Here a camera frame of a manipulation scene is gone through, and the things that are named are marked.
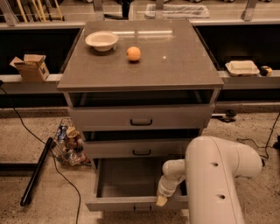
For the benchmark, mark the open cardboard box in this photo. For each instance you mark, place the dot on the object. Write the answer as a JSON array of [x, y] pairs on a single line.
[[32, 67]]

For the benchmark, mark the orange fruit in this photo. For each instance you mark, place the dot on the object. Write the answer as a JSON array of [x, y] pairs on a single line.
[[133, 53]]

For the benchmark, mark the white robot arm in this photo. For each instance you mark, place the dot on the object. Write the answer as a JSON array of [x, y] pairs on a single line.
[[209, 170]]

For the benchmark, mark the grey drawer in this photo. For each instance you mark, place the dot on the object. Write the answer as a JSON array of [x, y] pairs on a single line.
[[131, 184], [141, 117], [136, 148]]

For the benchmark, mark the black tube on floor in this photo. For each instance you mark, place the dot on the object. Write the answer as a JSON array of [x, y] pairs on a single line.
[[27, 196]]

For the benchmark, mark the grey drawer cabinet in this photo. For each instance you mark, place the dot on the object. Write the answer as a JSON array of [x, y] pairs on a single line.
[[174, 69]]

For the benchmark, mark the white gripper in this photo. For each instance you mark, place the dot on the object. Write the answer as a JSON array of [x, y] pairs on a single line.
[[166, 187]]

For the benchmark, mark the yellow black tape measure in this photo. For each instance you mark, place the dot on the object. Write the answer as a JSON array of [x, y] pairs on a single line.
[[265, 71]]

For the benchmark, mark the grey bottom drawer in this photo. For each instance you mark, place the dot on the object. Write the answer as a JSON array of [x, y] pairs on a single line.
[[131, 184]]

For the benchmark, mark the white foam takeout container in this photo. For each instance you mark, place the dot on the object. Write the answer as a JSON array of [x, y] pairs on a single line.
[[242, 68]]

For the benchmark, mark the grey top drawer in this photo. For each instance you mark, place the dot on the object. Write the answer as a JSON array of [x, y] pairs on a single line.
[[141, 117]]

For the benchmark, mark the yellow rods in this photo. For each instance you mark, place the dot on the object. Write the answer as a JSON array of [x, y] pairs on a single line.
[[39, 10]]

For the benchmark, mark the white tray on shelf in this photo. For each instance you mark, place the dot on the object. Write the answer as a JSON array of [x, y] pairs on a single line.
[[178, 11]]

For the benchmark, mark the black caster wheel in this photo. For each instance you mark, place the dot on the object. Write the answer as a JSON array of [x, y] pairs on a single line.
[[227, 117]]

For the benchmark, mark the grey middle drawer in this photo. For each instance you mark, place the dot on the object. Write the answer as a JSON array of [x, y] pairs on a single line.
[[136, 148]]

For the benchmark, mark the wire basket with items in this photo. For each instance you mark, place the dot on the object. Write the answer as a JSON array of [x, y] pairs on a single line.
[[68, 145]]

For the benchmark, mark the white paper bowl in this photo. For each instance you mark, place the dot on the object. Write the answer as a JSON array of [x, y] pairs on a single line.
[[101, 41]]

